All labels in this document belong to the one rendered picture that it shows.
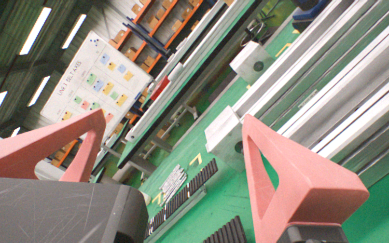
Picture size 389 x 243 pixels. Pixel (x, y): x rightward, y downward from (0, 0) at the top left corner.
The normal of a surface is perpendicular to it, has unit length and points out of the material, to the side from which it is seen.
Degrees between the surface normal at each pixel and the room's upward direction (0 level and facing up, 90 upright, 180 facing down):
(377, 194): 0
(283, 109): 90
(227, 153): 90
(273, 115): 90
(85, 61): 90
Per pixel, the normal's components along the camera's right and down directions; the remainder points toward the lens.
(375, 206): -0.76, -0.57
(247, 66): 0.02, 0.46
